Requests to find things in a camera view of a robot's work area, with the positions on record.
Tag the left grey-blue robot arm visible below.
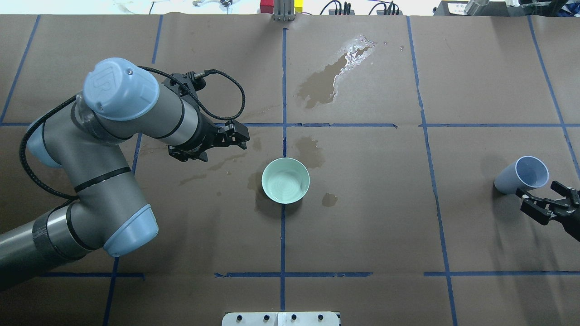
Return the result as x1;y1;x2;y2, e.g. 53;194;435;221
1;58;250;291

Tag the light green ceramic bowl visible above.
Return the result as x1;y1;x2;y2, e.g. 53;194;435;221
261;158;310;204

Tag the steel tumbler cup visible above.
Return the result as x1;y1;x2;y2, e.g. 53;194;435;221
464;0;490;16

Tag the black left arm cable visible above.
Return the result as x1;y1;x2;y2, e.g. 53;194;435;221
19;67;246;201

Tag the red block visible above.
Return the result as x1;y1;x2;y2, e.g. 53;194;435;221
259;0;274;14

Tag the yellow block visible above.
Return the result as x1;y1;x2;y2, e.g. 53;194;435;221
294;0;304;12

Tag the left black power strip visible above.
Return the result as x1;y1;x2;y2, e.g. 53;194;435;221
319;0;356;16

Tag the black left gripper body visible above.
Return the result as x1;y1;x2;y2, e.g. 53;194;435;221
168;111;227;162

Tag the aluminium frame post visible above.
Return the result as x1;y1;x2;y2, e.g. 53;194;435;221
272;0;296;21

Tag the black box under tumbler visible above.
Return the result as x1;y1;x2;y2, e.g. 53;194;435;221
433;0;514;17

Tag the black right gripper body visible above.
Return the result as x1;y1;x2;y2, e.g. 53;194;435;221
552;206;580;242

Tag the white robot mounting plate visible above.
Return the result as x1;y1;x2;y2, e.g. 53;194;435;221
221;311;342;326

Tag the blue-grey plastic cup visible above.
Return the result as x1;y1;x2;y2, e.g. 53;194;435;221
493;156;550;195

